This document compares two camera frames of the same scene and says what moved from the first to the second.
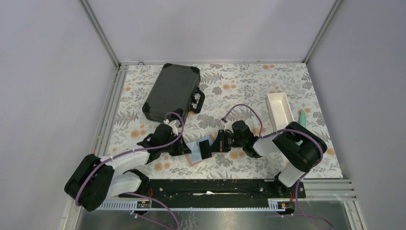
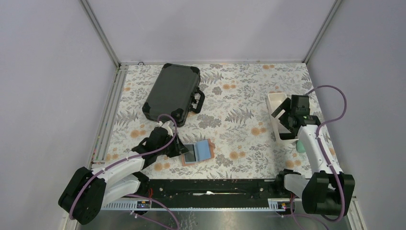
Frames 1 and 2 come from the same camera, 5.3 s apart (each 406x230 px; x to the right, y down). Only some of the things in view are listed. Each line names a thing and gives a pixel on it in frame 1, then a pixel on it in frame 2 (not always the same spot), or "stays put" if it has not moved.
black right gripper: [219, 145] to [286, 106]
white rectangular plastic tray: [279, 109] stays put
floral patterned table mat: [244, 105] stays put
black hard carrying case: [175, 89] stays put
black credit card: [205, 149] to [190, 155]
